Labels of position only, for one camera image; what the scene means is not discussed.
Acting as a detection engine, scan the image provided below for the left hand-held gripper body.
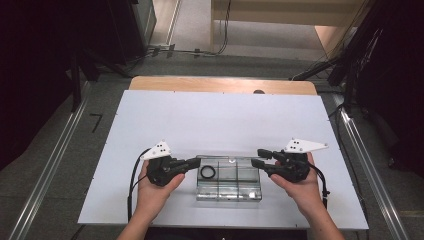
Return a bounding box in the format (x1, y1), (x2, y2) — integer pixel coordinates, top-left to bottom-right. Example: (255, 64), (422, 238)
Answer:
(140, 139), (188, 187)

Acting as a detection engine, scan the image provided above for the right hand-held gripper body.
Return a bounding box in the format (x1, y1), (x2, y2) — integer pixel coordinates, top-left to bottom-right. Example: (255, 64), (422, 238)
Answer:
(266, 138), (329, 184)

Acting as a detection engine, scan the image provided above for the black rubber ring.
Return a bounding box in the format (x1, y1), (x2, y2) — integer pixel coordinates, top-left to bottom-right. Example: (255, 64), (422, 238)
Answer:
(199, 165), (217, 179)

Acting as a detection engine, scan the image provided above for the clear plastic compartment box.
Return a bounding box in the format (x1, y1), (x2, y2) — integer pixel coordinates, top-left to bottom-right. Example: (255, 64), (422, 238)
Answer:
(194, 154), (263, 203)

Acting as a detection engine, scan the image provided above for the person's left hand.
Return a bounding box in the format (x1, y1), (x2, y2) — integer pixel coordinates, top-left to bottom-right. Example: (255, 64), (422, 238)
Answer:
(136, 159), (186, 221)

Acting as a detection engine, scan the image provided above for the person's right hand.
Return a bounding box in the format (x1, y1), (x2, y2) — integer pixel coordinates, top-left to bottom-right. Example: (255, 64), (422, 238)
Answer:
(269, 152), (327, 219)

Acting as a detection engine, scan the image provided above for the white board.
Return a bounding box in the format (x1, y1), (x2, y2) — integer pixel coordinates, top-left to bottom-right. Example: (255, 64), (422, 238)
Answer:
(77, 89), (370, 231)

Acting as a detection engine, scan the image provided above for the wooden table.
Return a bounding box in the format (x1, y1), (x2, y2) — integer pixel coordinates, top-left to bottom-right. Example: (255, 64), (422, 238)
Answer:
(128, 75), (318, 96)

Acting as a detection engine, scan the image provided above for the black metal stand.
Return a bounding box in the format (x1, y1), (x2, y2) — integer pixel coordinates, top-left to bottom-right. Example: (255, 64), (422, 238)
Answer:
(68, 46), (133, 114)
(289, 0), (384, 118)

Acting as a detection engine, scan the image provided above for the dark curtain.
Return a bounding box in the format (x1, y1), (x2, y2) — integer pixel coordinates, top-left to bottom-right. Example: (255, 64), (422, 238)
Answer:
(366, 0), (424, 179)
(0, 0), (79, 171)

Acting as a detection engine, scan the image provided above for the dark cabinet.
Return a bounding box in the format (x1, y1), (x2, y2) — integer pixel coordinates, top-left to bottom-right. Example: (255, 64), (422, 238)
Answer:
(106, 0), (158, 66)

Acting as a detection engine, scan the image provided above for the light wooden bench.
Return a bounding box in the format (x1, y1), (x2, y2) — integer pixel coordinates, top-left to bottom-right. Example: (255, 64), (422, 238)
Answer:
(209, 0), (368, 56)

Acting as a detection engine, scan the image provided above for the right hand-held gripper black cable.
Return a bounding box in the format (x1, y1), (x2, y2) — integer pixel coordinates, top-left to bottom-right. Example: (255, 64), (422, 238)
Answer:
(308, 161), (331, 211)

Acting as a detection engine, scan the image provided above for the hand-held gripper black cable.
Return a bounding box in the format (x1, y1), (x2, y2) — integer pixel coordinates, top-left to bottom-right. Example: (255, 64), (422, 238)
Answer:
(308, 161), (331, 211)
(127, 148), (152, 223)

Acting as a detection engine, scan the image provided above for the metal floor rail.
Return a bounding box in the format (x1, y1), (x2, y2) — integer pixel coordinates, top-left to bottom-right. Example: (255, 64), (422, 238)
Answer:
(331, 93), (412, 240)
(7, 80), (93, 240)

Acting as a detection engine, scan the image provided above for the left hand-held gripper black cable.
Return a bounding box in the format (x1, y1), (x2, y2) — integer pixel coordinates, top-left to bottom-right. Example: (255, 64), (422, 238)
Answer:
(127, 148), (152, 223)

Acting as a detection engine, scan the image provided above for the floor cable with clips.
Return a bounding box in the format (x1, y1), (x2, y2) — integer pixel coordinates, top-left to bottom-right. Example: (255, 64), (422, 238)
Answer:
(146, 43), (218, 59)

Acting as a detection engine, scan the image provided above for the hanging black cable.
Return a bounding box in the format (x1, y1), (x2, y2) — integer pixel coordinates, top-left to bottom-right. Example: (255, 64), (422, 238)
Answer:
(216, 0), (233, 56)

